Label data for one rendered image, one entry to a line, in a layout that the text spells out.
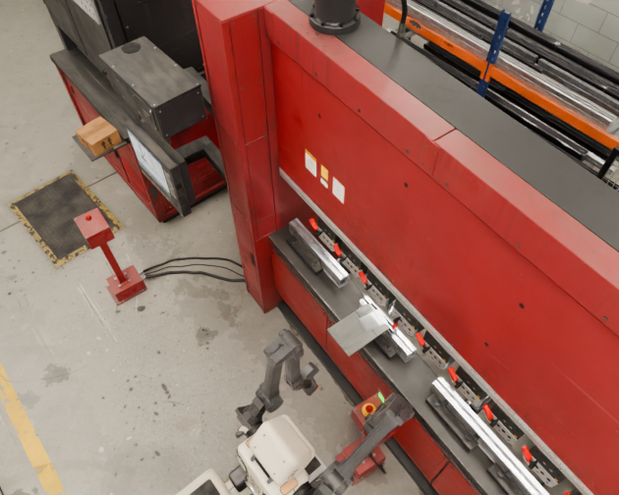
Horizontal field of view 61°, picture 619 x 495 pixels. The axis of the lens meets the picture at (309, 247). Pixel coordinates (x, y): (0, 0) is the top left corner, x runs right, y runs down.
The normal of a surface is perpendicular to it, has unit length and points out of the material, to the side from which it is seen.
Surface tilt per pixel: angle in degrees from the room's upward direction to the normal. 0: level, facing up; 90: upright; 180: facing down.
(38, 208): 0
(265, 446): 48
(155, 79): 0
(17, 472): 0
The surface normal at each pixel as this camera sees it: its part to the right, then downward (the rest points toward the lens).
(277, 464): -0.58, -0.01
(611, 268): 0.00, -0.58
